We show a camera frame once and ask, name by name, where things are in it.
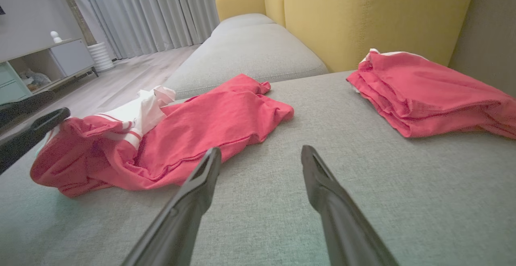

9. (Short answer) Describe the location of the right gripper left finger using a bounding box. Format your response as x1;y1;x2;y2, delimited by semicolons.
121;147;223;266

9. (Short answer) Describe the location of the white ribbed pot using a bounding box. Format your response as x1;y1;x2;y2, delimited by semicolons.
87;42;116;73

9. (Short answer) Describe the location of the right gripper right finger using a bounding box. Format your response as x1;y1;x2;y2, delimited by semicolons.
300;145;400;266

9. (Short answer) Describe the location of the plain red folded garment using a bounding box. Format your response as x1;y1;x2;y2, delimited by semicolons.
346;48;516;140

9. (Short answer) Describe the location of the grey low cabinet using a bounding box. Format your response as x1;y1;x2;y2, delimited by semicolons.
0;38;96;106

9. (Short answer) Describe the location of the red garment with white trim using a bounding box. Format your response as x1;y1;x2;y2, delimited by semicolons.
30;73;295;198

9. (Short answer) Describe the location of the crumpled item in cabinet shelf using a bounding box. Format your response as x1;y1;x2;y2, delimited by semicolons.
18;68;52;92

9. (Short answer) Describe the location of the grey sofa seat cushion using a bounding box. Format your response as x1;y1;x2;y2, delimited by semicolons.
163;13;329;100

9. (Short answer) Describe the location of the black low floor object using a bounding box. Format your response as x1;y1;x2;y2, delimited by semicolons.
0;90;54;129

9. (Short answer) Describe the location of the large yellow sofa back cushion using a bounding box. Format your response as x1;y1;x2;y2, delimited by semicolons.
283;0;477;73

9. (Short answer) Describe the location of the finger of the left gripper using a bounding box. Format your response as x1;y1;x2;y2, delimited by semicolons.
0;107;71;175

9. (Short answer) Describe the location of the light grey pleated curtain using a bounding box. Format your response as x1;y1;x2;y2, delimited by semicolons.
62;0;275;61

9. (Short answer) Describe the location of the grey fabric sofa seat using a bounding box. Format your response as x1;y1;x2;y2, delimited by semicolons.
0;70;516;266

